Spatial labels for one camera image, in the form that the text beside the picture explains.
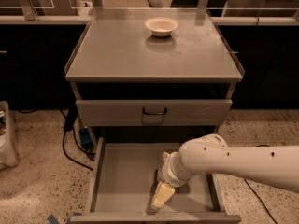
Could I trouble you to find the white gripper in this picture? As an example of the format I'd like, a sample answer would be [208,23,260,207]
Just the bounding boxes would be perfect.
[151,151,194,210]

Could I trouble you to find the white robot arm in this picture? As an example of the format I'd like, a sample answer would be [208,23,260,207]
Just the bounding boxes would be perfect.
[151,134,299,210]

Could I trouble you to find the open grey middle drawer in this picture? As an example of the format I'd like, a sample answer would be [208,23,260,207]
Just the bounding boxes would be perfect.
[70,139,241,224]

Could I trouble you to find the closed grey upper drawer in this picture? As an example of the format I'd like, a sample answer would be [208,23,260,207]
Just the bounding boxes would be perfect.
[76,99,232,126]

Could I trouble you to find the grey drawer cabinet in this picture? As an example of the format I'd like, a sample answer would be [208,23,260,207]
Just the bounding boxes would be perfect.
[65,8,244,143]

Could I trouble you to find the blue power adapter box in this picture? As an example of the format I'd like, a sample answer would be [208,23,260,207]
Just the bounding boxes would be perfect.
[79,128,93,148]

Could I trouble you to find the blue tape on floor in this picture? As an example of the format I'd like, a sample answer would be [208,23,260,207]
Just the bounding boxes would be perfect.
[46,211,82,224]

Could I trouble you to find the white paper bowl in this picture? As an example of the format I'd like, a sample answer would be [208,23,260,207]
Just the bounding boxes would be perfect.
[145,17,178,37]

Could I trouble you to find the clear plastic bin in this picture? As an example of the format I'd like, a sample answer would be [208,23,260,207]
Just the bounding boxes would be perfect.
[0,101,19,170]

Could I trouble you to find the black drawer handle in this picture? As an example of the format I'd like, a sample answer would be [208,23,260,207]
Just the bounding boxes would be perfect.
[142,107,168,116]

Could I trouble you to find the black floor cable right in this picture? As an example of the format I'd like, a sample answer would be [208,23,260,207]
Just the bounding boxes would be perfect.
[244,144,279,224]

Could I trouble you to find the black cable left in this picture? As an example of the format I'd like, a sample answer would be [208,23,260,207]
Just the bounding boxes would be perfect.
[59,108,96,172]

